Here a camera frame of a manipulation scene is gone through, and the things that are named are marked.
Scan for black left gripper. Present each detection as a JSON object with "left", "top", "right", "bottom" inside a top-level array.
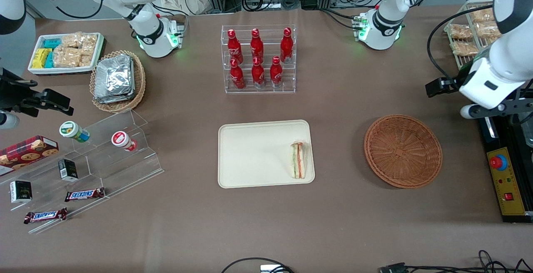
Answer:
[{"left": 426, "top": 77, "right": 463, "bottom": 98}]

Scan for triangle sandwich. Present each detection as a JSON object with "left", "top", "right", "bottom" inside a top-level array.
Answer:
[{"left": 290, "top": 141, "right": 307, "bottom": 180}]

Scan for white rectangular snack tray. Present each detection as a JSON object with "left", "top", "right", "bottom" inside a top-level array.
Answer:
[{"left": 27, "top": 32, "right": 105, "bottom": 76}]

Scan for brown round wicker basket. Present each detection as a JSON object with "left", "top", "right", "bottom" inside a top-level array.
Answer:
[{"left": 364, "top": 114, "right": 443, "bottom": 189}]

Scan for light oval wicker basket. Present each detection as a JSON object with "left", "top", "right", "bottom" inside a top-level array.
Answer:
[{"left": 90, "top": 50, "right": 147, "bottom": 113}]

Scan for cream plastic tray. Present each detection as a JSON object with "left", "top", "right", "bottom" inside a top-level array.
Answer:
[{"left": 218, "top": 119, "right": 316, "bottom": 189}]

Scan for green lid drink cup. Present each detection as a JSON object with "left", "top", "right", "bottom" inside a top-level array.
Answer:
[{"left": 59, "top": 121, "right": 91, "bottom": 144}]

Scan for clear bag rice crackers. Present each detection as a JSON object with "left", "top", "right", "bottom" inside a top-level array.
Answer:
[
  {"left": 81, "top": 34, "right": 99, "bottom": 51},
  {"left": 61, "top": 32, "right": 82, "bottom": 49},
  {"left": 79, "top": 48, "right": 95, "bottom": 67},
  {"left": 53, "top": 48, "right": 82, "bottom": 68}
]

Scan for yellow snack packet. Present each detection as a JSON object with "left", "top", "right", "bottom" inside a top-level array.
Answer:
[{"left": 32, "top": 48, "right": 52, "bottom": 69}]

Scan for clear bagged pastry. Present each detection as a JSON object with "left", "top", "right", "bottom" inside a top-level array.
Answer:
[
  {"left": 475, "top": 22, "right": 501, "bottom": 43},
  {"left": 451, "top": 41, "right": 480, "bottom": 57},
  {"left": 471, "top": 8, "right": 497, "bottom": 24},
  {"left": 448, "top": 24, "right": 473, "bottom": 40}
]

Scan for silver foil pack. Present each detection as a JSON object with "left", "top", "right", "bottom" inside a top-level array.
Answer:
[
  {"left": 95, "top": 55, "right": 134, "bottom": 98},
  {"left": 94, "top": 91, "right": 136, "bottom": 104}
]

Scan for red cookie box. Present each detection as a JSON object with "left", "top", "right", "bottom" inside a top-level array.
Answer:
[{"left": 0, "top": 135, "right": 60, "bottom": 177}]

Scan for small black box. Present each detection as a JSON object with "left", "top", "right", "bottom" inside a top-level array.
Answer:
[
  {"left": 57, "top": 159, "right": 79, "bottom": 182},
  {"left": 9, "top": 180, "right": 33, "bottom": 204}
]

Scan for red lid drink cup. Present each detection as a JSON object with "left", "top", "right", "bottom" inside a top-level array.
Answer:
[{"left": 111, "top": 131, "right": 138, "bottom": 152}]

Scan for clear acrylic stepped stand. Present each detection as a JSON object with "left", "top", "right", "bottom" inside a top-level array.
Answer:
[{"left": 0, "top": 109, "right": 164, "bottom": 235}]

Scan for brown snickers bar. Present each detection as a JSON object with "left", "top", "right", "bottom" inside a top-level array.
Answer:
[
  {"left": 65, "top": 187, "right": 106, "bottom": 203},
  {"left": 23, "top": 208, "right": 68, "bottom": 225}
]

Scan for clear plastic container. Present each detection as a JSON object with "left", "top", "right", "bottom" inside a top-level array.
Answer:
[{"left": 519, "top": 117, "right": 533, "bottom": 147}]

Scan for black yellow control box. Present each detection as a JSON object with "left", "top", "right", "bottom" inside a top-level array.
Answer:
[{"left": 477, "top": 115, "right": 533, "bottom": 224}]

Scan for red cola bottle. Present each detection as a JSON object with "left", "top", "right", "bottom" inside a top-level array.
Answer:
[
  {"left": 252, "top": 57, "right": 266, "bottom": 89},
  {"left": 250, "top": 28, "right": 264, "bottom": 62},
  {"left": 227, "top": 29, "right": 244, "bottom": 64},
  {"left": 270, "top": 56, "right": 284, "bottom": 88},
  {"left": 280, "top": 27, "right": 294, "bottom": 64},
  {"left": 229, "top": 59, "right": 246, "bottom": 90}
]

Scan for clear acrylic bottle rack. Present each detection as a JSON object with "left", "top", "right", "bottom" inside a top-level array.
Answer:
[{"left": 221, "top": 25, "right": 296, "bottom": 94}]

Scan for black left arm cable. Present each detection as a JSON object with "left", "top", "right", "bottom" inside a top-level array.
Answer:
[{"left": 426, "top": 6, "right": 501, "bottom": 80}]

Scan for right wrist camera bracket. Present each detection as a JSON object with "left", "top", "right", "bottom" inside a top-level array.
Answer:
[{"left": 0, "top": 68, "right": 39, "bottom": 113}]

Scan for white wire rack basket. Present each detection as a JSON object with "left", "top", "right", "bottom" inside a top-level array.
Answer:
[{"left": 443, "top": 0, "right": 502, "bottom": 72}]

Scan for black base cable bundle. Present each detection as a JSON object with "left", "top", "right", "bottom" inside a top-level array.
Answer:
[{"left": 320, "top": 8, "right": 364, "bottom": 31}]

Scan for black tangled cables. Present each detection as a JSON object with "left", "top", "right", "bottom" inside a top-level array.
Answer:
[{"left": 406, "top": 250, "right": 533, "bottom": 273}]

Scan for black cable connector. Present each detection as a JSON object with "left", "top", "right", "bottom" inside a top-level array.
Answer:
[{"left": 379, "top": 262, "right": 407, "bottom": 273}]

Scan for black looped cable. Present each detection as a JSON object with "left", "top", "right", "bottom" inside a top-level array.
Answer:
[{"left": 220, "top": 257, "right": 295, "bottom": 273}]

